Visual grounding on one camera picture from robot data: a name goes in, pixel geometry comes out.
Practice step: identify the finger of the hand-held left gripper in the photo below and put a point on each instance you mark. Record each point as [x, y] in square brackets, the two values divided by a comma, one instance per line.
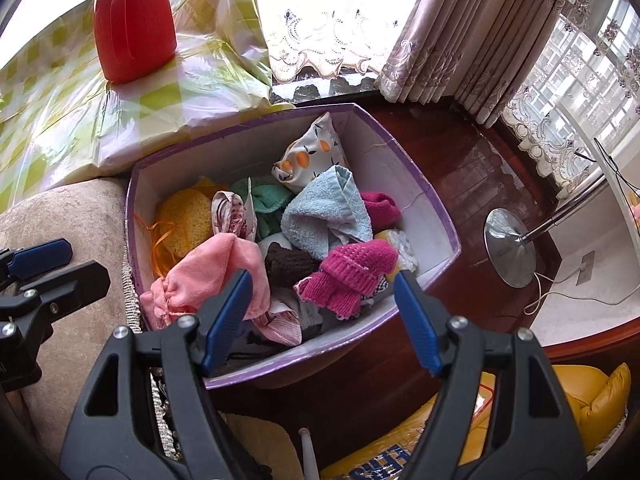
[75, 280]
[42, 255]

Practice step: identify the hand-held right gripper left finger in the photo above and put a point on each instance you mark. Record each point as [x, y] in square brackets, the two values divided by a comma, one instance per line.
[227, 320]

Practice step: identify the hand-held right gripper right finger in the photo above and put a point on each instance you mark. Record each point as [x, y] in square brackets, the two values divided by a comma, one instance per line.
[417, 325]

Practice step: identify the pink striped cloth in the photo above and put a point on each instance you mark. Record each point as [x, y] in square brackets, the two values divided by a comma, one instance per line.
[277, 327]

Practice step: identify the pink fleece cloth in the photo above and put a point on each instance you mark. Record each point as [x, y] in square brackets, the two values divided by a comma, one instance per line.
[215, 270]

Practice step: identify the dark brown knit sock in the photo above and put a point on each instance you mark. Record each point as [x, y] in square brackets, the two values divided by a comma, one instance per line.
[290, 262]

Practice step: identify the magenta knit hat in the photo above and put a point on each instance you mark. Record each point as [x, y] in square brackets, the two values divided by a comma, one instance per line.
[350, 270]

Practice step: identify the orange ribbon flower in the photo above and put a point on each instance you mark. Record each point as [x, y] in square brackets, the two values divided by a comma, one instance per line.
[161, 255]

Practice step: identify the floral scrunchie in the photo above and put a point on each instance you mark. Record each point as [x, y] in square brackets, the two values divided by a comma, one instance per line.
[235, 212]

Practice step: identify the yellow sponge with hole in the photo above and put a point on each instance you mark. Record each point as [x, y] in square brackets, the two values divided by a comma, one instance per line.
[185, 220]

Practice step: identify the magenta knit sock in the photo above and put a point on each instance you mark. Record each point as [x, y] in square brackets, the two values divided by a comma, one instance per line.
[380, 207]

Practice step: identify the teal towel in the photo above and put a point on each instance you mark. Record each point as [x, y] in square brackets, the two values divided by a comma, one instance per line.
[267, 197]

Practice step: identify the light blue terry towel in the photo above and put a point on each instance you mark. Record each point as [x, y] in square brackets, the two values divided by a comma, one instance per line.
[320, 210]

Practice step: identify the purple cardboard box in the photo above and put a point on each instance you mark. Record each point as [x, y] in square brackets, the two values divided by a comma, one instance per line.
[425, 175]

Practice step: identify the polka dot fabric pouch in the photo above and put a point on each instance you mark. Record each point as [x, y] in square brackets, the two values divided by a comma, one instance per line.
[305, 152]

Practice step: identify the beige plush cushion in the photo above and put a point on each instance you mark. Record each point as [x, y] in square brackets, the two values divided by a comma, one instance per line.
[75, 220]

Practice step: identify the yellow printed plastic bag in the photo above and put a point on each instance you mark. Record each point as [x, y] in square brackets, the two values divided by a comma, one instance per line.
[390, 440]

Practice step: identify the chrome floor lamp base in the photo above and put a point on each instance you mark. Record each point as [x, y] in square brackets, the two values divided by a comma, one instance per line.
[507, 247]

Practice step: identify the white bottle nozzle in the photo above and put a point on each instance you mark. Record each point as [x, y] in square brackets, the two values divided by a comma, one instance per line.
[309, 455]

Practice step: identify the checkered plastic tablecloth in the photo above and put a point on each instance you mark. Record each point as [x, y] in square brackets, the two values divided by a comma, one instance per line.
[150, 125]

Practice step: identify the floor socket plate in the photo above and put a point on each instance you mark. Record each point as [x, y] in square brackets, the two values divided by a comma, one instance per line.
[585, 266]

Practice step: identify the yellow leather cushion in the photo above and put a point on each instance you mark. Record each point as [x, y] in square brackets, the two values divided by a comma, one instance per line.
[595, 395]

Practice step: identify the white lace curtain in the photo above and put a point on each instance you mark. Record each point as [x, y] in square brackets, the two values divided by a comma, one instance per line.
[325, 45]
[545, 130]

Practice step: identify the red thermos jug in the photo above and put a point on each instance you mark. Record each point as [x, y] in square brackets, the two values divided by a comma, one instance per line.
[135, 30]

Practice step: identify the pink patterned curtain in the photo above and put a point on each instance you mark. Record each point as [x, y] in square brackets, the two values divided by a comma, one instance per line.
[475, 35]

